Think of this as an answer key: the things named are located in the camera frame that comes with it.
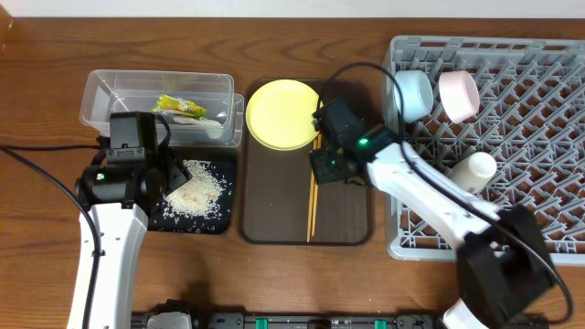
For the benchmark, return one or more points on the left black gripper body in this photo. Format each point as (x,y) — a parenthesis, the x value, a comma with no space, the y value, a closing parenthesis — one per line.
(178,173)

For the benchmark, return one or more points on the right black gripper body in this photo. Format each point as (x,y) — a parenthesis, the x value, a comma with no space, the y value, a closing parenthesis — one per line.
(330,165)

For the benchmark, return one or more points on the wooden chopstick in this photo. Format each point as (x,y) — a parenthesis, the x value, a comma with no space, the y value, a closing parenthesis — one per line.
(315,210)
(310,218)

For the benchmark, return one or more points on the white tissue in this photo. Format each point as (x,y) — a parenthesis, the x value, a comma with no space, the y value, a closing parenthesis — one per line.
(212,128)

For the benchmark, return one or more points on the green orange snack wrapper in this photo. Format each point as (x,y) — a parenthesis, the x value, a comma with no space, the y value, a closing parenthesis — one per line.
(178,107)

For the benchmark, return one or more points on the yellow plate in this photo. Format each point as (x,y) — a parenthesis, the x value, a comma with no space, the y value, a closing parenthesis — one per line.
(279,114)

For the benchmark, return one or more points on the light blue bowl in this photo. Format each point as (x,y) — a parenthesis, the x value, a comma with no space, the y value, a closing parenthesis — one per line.
(417,94)

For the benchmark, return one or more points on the small pale green cup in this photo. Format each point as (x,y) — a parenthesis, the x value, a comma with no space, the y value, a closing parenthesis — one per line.
(474,172)

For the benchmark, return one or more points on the white bowl with residue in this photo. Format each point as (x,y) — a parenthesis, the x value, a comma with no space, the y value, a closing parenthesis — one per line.
(459,95)

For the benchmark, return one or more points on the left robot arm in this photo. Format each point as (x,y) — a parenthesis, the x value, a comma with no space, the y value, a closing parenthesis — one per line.
(117,193)

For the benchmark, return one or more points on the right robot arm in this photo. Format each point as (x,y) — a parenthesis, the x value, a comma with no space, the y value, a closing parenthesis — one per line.
(503,263)

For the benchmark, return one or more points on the grey dishwasher rack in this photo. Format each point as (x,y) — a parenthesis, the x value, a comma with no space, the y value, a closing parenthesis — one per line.
(530,120)

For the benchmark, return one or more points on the pile of rice grains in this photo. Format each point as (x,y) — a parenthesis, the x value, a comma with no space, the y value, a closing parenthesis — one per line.
(195,206)

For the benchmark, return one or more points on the black plastic bin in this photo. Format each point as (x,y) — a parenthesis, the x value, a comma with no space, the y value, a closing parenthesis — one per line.
(226,161)

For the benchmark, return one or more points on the dark brown serving tray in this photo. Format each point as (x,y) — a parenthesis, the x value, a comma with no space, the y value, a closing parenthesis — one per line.
(276,202)

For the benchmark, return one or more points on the clear plastic bin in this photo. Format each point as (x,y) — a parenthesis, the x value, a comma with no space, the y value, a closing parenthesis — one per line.
(109,90)

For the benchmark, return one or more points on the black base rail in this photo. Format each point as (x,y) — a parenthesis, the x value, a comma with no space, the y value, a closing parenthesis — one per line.
(179,314)

